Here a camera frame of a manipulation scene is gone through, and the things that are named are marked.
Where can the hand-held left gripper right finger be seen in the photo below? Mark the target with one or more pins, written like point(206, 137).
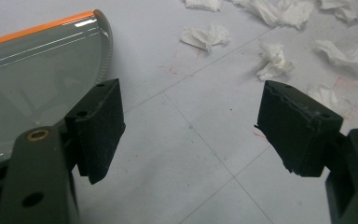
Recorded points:
point(295, 133)

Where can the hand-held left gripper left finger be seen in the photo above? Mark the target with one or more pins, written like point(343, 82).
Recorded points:
point(101, 133)

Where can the clear bin with orange rim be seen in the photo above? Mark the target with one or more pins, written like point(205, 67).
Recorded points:
point(28, 77)

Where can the scattered crumpled white tissues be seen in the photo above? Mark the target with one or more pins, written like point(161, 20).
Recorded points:
point(273, 60)

